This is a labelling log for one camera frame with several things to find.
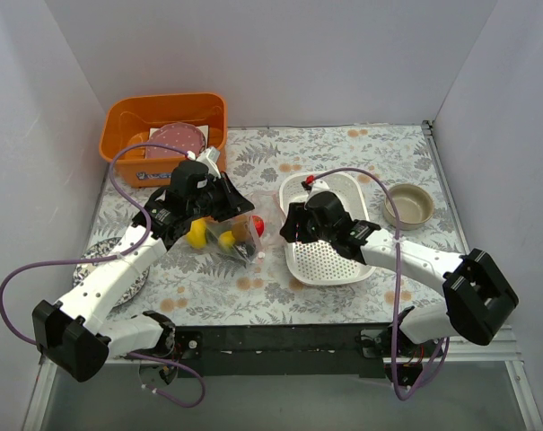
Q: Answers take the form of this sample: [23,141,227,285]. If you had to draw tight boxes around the brown kiwi fruit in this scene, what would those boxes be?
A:
[232,222,250,242]

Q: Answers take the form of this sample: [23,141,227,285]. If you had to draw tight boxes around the red apple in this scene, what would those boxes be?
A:
[251,215,265,237]

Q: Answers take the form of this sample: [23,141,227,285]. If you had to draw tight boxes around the clear zip top bag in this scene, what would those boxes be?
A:
[195,191,285,263]

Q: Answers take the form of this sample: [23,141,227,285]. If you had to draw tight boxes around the green lime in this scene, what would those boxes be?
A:
[218,231,236,251]

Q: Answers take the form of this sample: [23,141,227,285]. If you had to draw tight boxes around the white perforated plastic basket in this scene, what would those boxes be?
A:
[278,172,375,286]

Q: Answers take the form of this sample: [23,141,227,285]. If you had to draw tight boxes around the yellow mango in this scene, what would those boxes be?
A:
[186,218,207,250]

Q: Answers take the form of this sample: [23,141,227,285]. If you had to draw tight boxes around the dark brown chocolate cube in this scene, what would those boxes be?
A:
[232,242,258,262]

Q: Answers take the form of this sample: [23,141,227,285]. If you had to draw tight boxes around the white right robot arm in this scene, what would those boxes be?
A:
[280,191,519,357]

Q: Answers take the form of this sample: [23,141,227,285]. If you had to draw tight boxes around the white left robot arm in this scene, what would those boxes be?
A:
[32,160,254,383]

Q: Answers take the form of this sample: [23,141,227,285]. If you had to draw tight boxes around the blue floral plate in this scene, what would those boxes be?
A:
[73,237,150,308]

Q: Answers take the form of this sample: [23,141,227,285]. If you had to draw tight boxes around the pink polka dot plate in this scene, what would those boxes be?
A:
[148,122,207,154]

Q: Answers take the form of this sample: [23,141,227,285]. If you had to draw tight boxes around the beige ceramic bowl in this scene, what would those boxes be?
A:
[389,183,434,231]

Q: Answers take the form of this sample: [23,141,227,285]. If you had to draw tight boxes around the floral patterned table mat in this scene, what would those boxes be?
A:
[109,125,465,326]

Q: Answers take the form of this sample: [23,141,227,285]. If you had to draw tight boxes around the orange plastic tub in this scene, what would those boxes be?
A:
[99,92,227,188]

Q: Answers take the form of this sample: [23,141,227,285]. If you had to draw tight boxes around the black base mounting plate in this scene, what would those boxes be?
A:
[167,323,390,379]

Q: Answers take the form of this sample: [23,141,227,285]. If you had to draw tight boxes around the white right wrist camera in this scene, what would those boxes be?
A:
[302,175,330,199]

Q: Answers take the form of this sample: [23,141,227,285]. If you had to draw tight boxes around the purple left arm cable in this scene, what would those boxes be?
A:
[0,143,206,409]

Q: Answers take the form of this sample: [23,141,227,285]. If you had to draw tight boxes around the aluminium table edge rail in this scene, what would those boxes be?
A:
[421,119,543,431]

